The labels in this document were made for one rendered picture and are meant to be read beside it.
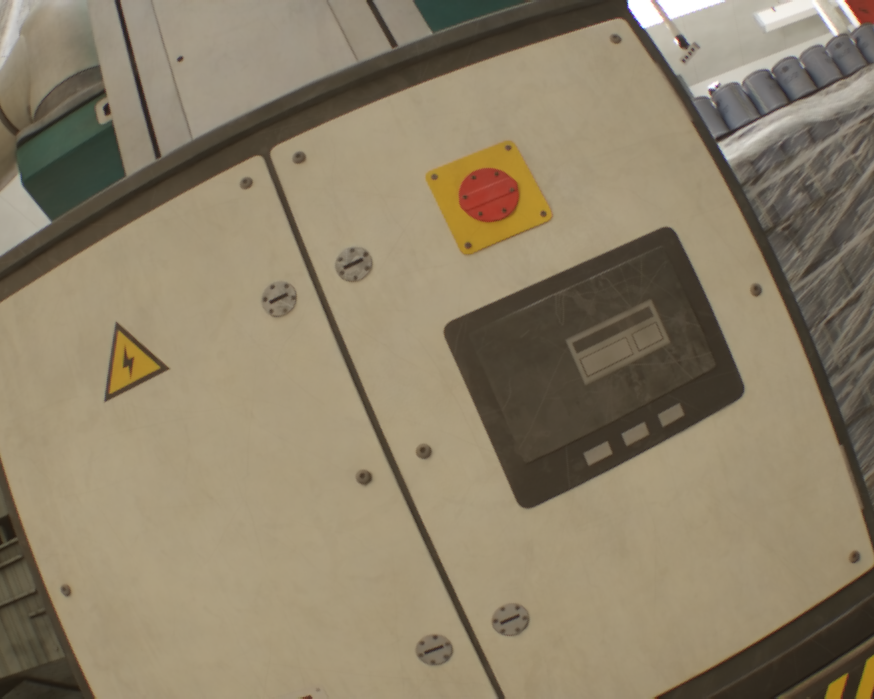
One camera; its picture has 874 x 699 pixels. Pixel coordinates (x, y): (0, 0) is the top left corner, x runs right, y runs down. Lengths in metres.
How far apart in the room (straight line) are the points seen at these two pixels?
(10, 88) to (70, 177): 0.20
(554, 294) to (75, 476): 0.32
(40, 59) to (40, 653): 1.02
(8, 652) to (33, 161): 0.96
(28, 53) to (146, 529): 1.00
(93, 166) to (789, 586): 1.10
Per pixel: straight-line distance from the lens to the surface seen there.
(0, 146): 1.87
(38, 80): 1.78
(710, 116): 2.18
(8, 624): 2.33
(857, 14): 3.15
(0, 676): 2.35
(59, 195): 1.76
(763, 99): 2.20
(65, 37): 1.78
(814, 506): 0.90
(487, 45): 1.00
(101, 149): 1.70
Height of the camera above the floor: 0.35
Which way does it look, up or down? 19 degrees up
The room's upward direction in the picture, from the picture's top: 24 degrees counter-clockwise
